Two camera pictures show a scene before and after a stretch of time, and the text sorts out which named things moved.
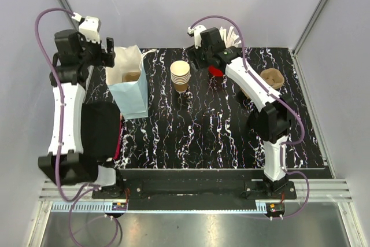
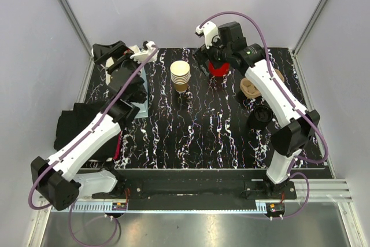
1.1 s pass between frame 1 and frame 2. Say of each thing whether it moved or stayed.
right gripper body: stayed
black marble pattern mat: stayed
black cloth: stayed
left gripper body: moved
